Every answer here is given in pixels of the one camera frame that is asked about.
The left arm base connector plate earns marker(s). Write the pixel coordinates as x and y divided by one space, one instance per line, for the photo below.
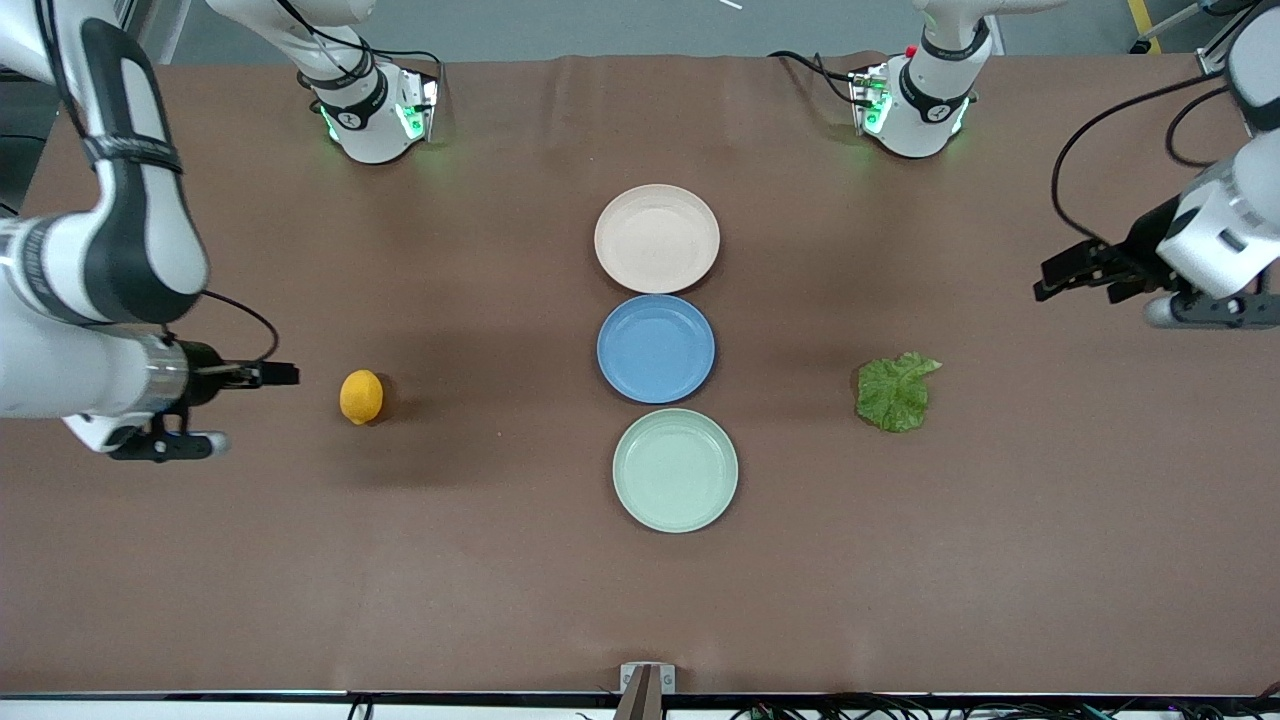
868 100

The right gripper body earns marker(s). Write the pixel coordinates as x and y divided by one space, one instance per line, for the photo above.
203 371

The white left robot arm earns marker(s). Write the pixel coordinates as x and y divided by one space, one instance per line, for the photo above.
925 125

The blue round plate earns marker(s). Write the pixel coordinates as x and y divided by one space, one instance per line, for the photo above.
655 350

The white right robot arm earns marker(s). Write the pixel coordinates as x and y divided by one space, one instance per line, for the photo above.
120 230

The yellow lemon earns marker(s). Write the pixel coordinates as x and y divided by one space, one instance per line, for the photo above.
361 397

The pale green round plate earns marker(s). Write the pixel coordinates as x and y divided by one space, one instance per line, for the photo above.
675 470

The brown table cover sheet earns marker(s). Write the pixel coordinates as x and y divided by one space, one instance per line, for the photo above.
400 550

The brown post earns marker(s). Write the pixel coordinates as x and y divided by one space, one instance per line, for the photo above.
640 700

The aluminium frame profile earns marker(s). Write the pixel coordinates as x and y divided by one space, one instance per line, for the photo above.
1210 62

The beige round plate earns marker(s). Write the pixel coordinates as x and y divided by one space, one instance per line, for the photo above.
657 238

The green lettuce leaf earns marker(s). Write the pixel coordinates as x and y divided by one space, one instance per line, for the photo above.
895 395

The right arm base connector plate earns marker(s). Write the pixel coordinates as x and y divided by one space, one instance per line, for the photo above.
418 105

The metal table edge bracket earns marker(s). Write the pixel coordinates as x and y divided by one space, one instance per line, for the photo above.
628 678

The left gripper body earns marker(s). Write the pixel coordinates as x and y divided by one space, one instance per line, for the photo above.
1143 247

